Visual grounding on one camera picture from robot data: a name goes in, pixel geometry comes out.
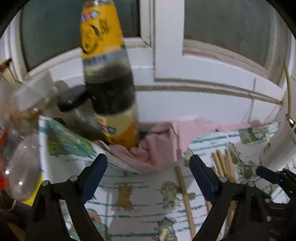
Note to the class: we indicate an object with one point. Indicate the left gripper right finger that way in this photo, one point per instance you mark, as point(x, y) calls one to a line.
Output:
point(250, 217)

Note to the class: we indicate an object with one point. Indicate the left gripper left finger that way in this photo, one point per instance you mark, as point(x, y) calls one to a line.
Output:
point(46, 220)

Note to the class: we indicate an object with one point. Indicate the wooden chopstick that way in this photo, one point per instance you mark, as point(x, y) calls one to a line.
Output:
point(223, 164)
point(231, 172)
point(186, 201)
point(218, 165)

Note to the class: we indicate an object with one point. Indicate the white steel utensil cup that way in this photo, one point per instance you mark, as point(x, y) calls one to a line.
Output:
point(281, 147)

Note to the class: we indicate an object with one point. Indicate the large clear oil bottle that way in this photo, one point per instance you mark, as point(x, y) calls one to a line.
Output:
point(20, 158)

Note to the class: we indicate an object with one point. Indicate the cat pattern table cloth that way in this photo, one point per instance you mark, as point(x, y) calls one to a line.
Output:
point(148, 206)

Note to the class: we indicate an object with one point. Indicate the pink cloth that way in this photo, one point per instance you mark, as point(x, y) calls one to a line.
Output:
point(165, 142)

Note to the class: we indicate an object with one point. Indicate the black lid glass jar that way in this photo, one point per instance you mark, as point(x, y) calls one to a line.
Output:
point(78, 114)

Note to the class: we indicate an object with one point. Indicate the white lid glass jar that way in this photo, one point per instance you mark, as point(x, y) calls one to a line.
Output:
point(34, 90)

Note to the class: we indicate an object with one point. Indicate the dark soy sauce bottle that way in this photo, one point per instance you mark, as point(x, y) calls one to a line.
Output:
point(107, 73)

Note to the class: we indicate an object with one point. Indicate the white framed window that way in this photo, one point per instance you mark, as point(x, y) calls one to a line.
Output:
point(237, 48)

